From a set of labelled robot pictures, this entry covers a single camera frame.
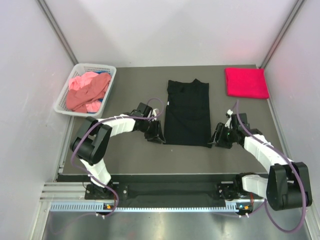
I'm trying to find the white plastic laundry basket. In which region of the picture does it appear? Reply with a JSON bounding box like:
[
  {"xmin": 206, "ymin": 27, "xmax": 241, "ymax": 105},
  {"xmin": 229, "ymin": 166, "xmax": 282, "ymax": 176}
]
[{"xmin": 54, "ymin": 63, "xmax": 117, "ymax": 119}]

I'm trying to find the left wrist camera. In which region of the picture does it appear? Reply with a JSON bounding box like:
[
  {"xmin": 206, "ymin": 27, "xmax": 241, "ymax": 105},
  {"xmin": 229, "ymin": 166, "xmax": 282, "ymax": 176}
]
[{"xmin": 133, "ymin": 102, "xmax": 160, "ymax": 121}]

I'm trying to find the aluminium frame rail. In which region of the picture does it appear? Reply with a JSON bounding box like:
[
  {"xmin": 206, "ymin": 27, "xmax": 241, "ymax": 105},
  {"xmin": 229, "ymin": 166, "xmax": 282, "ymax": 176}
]
[{"xmin": 40, "ymin": 182, "xmax": 86, "ymax": 202}]

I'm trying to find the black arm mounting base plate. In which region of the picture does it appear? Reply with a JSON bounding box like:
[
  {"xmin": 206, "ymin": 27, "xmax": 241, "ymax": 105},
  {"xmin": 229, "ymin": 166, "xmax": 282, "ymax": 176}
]
[{"xmin": 84, "ymin": 173, "xmax": 250, "ymax": 207}]

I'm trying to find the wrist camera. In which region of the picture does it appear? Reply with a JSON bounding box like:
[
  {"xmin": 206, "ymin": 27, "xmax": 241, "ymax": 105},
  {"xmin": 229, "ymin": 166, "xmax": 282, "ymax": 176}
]
[
  {"xmin": 224, "ymin": 109, "xmax": 250, "ymax": 130},
  {"xmin": 133, "ymin": 102, "xmax": 160, "ymax": 121}
]

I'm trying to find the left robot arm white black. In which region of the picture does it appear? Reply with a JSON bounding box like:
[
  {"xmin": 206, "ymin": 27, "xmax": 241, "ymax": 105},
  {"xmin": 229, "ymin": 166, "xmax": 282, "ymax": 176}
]
[{"xmin": 70, "ymin": 114, "xmax": 166, "ymax": 200}]

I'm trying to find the black t shirt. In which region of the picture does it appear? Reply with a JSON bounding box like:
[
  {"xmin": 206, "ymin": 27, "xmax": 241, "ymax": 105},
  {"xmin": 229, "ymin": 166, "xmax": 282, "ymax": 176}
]
[{"xmin": 164, "ymin": 79, "xmax": 212, "ymax": 148}]

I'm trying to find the perforated grey cable duct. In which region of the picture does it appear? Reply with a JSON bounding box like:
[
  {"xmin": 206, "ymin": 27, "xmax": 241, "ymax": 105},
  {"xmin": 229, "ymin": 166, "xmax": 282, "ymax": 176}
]
[{"xmin": 50, "ymin": 201, "xmax": 253, "ymax": 213}]

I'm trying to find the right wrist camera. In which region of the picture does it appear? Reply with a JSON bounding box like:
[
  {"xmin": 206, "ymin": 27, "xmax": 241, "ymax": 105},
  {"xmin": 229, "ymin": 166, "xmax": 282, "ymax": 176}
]
[{"xmin": 224, "ymin": 109, "xmax": 250, "ymax": 130}]

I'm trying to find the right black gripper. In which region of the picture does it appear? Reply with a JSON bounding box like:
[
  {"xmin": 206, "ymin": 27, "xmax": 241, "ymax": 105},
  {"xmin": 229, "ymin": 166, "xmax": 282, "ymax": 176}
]
[{"xmin": 208, "ymin": 122, "xmax": 238, "ymax": 149}]

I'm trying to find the crumpled pink t shirt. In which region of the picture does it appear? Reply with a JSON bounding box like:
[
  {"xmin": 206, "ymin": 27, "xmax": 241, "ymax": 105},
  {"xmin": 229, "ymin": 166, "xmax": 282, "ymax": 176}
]
[{"xmin": 66, "ymin": 71, "xmax": 112, "ymax": 114}]

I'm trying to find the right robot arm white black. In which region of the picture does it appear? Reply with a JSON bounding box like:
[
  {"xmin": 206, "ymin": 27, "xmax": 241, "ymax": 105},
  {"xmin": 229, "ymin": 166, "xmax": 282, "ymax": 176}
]
[{"xmin": 209, "ymin": 122, "xmax": 313, "ymax": 211}]

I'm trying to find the folded red t shirt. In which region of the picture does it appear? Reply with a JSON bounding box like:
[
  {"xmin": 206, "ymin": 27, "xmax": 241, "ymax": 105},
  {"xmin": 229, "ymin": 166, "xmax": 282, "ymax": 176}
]
[{"xmin": 224, "ymin": 67, "xmax": 270, "ymax": 99}]

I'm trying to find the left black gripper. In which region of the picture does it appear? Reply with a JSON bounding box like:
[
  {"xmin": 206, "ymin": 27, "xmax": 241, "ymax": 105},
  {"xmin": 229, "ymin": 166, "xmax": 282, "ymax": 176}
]
[{"xmin": 140, "ymin": 118, "xmax": 165, "ymax": 144}]

